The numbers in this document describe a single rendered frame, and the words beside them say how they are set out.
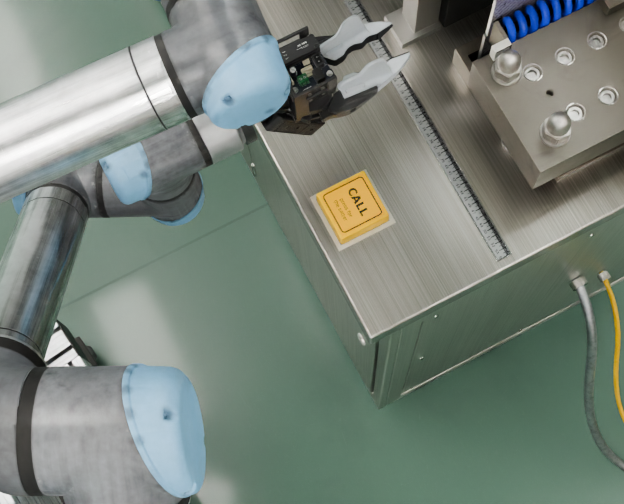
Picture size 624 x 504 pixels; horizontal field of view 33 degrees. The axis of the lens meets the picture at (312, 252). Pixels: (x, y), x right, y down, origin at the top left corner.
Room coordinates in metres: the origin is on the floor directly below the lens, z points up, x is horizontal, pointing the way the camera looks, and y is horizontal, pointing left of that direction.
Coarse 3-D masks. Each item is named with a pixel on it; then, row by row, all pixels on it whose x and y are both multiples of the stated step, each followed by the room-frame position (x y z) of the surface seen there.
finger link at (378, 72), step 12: (384, 60) 0.51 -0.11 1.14; (396, 60) 0.52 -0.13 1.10; (360, 72) 0.50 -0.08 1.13; (372, 72) 0.50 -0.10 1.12; (384, 72) 0.51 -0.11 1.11; (396, 72) 0.51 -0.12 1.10; (348, 84) 0.50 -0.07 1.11; (360, 84) 0.50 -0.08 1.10; (372, 84) 0.50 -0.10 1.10; (384, 84) 0.50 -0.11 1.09; (348, 96) 0.49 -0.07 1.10
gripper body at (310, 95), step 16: (304, 32) 0.55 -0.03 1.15; (288, 48) 0.53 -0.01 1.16; (304, 48) 0.53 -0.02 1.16; (288, 64) 0.51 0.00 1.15; (304, 64) 0.51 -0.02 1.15; (320, 64) 0.51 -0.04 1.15; (304, 80) 0.49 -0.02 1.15; (320, 80) 0.49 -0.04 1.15; (336, 80) 0.48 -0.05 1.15; (288, 96) 0.48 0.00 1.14; (304, 96) 0.47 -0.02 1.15; (320, 96) 0.49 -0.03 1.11; (288, 112) 0.48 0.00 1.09; (304, 112) 0.47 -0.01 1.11; (320, 112) 0.48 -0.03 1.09
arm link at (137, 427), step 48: (48, 384) 0.18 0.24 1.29; (96, 384) 0.17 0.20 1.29; (144, 384) 0.16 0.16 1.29; (48, 432) 0.13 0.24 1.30; (96, 432) 0.13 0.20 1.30; (144, 432) 0.12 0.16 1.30; (192, 432) 0.12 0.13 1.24; (48, 480) 0.09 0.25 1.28; (96, 480) 0.09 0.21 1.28; (144, 480) 0.08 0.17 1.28; (192, 480) 0.08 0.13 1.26
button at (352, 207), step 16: (352, 176) 0.46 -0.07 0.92; (320, 192) 0.44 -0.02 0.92; (336, 192) 0.44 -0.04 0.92; (352, 192) 0.43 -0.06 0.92; (368, 192) 0.43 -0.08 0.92; (336, 208) 0.42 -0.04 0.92; (352, 208) 0.41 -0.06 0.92; (368, 208) 0.41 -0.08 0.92; (384, 208) 0.41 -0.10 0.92; (336, 224) 0.39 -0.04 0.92; (352, 224) 0.39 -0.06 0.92; (368, 224) 0.39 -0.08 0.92
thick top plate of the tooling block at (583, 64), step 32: (544, 32) 0.56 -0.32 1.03; (576, 32) 0.56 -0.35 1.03; (608, 32) 0.55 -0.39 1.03; (480, 64) 0.53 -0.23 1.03; (544, 64) 0.52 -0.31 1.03; (576, 64) 0.52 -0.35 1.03; (608, 64) 0.51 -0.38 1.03; (480, 96) 0.51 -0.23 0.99; (512, 96) 0.49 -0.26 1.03; (544, 96) 0.48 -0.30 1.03; (576, 96) 0.48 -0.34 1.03; (608, 96) 0.47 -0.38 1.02; (512, 128) 0.45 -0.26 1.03; (576, 128) 0.44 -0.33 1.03; (608, 128) 0.43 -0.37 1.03; (544, 160) 0.40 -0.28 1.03; (576, 160) 0.41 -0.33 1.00
